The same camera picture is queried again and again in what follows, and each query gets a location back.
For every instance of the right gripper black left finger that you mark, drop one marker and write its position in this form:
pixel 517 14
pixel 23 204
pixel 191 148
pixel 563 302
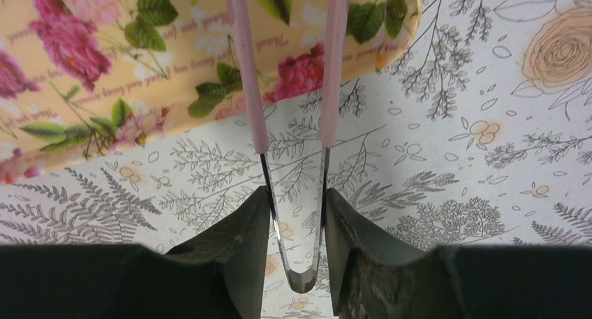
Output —
pixel 218 273

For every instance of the floral grey tablecloth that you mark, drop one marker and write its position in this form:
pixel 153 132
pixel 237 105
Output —
pixel 479 132

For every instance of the floral yellow tray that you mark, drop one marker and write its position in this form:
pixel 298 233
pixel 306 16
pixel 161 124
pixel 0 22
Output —
pixel 85 78

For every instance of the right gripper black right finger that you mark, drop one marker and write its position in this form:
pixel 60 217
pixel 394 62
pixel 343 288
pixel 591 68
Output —
pixel 375 275

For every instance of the pink handled metal tongs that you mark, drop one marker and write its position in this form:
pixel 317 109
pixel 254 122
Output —
pixel 337 17

